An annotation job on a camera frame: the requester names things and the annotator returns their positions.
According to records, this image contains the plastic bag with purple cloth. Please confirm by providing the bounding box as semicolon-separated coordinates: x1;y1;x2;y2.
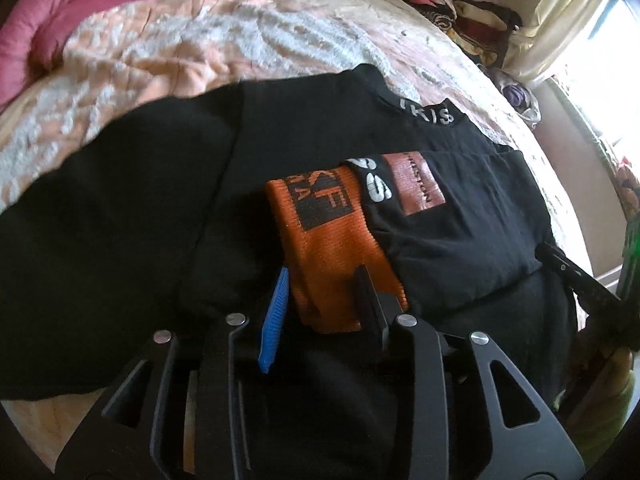
485;68;541;130

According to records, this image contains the pile of folded clothes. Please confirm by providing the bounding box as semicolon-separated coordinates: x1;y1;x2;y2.
402;0;523;68

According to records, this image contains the black garment with orange cuffs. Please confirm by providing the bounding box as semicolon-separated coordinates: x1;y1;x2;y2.
1;64;577;479

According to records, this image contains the cream curtain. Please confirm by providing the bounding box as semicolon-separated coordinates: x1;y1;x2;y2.
502;0;608;87

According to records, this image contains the pink duvet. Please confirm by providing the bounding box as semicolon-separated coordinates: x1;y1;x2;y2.
1;0;151;108

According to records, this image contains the peach white floral bedspread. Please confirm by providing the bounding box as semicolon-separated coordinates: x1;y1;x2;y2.
0;0;594;470

